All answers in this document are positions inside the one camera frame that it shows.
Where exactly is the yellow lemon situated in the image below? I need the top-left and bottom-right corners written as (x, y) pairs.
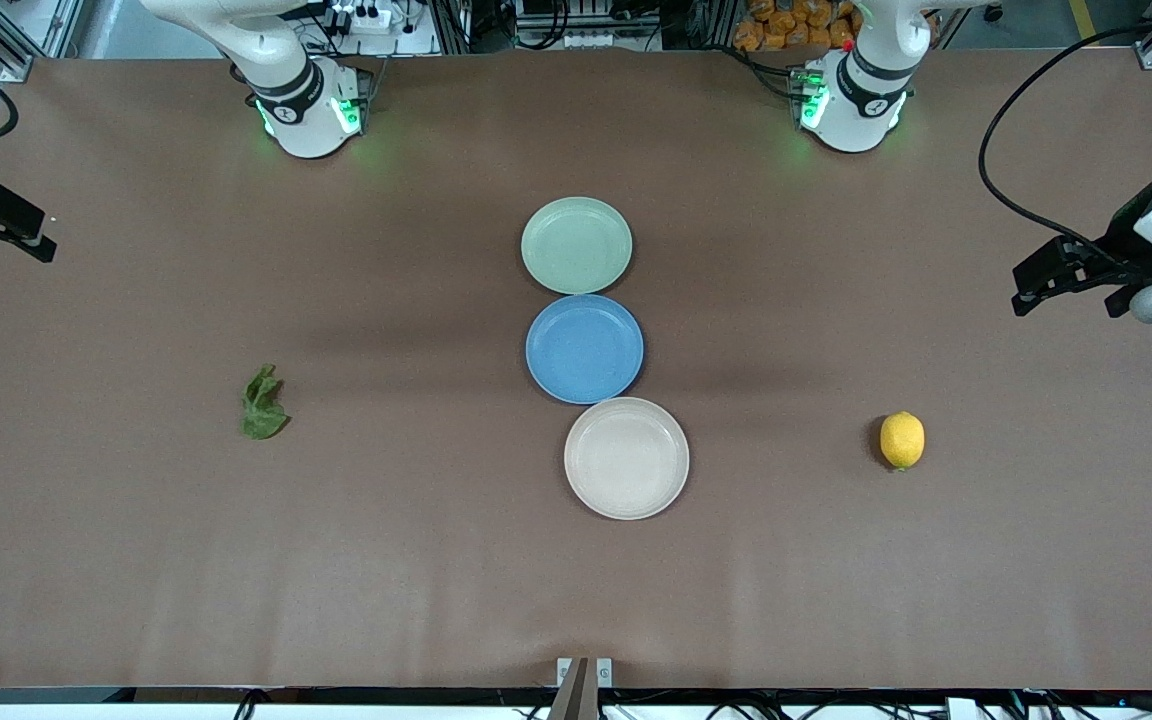
top-left (880, 411), bottom-right (926, 472)

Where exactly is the green lettuce leaf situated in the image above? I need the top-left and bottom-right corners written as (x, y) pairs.
top-left (241, 364), bottom-right (292, 441)

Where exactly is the bag of orange snacks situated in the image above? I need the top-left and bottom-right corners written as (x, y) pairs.
top-left (733, 0), bottom-right (862, 53)

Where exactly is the white power strip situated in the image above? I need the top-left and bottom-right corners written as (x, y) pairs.
top-left (321, 3), bottom-right (407, 31)

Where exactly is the beige plate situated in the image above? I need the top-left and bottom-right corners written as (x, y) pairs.
top-left (564, 397), bottom-right (691, 521)

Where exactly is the blue plate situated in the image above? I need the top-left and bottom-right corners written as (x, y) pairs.
top-left (525, 294), bottom-right (645, 405)

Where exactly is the pale green plate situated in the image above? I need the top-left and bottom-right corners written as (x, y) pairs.
top-left (520, 196), bottom-right (634, 296)

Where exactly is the metal equipment rack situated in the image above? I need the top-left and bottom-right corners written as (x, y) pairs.
top-left (431, 0), bottom-right (737, 53)

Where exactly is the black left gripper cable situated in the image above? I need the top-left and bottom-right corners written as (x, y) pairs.
top-left (979, 18), bottom-right (1152, 263)

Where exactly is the black arm base cable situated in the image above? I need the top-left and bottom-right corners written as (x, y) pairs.
top-left (721, 42), bottom-right (805, 101)

